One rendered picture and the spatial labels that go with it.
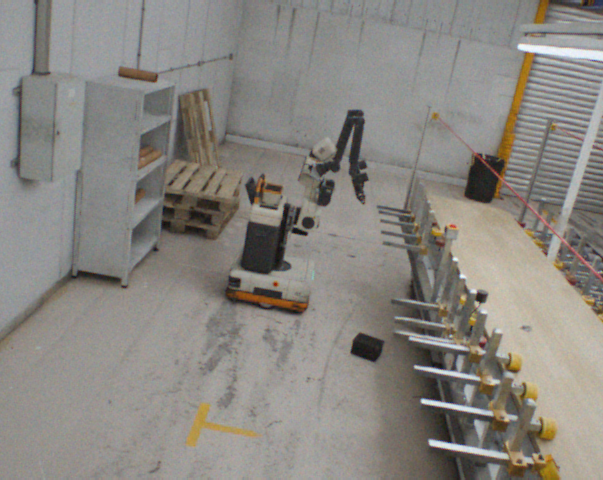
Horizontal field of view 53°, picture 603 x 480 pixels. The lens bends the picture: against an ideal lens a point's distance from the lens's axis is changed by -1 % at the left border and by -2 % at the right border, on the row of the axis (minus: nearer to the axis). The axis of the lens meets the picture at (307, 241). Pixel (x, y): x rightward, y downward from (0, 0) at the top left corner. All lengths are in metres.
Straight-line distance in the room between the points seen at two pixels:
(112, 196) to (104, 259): 0.52
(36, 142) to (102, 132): 0.91
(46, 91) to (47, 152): 0.36
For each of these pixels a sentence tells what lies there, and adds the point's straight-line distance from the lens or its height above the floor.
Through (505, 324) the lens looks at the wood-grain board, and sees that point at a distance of 3.46.
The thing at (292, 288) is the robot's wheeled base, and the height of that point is 0.23.
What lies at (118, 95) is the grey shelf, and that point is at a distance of 4.68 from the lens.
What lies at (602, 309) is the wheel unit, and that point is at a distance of 4.28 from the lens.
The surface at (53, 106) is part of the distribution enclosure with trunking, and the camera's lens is 3.87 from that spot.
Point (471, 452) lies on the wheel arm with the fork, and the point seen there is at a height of 0.96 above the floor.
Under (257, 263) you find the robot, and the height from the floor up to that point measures 0.37.
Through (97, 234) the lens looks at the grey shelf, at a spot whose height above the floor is 0.41.
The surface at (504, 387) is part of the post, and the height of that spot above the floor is 1.07.
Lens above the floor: 2.21
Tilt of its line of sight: 19 degrees down
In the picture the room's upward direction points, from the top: 11 degrees clockwise
